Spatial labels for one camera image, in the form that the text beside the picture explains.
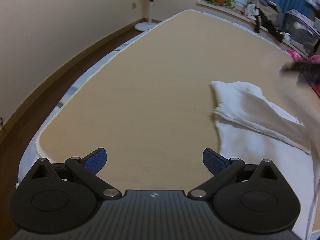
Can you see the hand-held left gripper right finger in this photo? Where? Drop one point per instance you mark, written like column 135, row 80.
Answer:
column 213, row 162

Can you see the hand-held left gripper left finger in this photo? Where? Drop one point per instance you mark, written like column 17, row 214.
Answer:
column 95, row 161

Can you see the white garment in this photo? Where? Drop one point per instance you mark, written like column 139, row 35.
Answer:
column 240, row 100

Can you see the pile of dark clothes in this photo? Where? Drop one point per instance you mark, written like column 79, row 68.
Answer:
column 265, row 12

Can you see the pink floral quilt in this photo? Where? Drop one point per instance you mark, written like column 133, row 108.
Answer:
column 300, row 56

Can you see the clear plastic storage box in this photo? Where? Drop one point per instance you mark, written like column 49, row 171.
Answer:
column 300, row 30

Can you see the beige bed mat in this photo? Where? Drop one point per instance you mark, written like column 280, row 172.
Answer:
column 150, row 92

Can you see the wall socket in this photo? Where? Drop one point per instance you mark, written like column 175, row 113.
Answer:
column 134, row 5

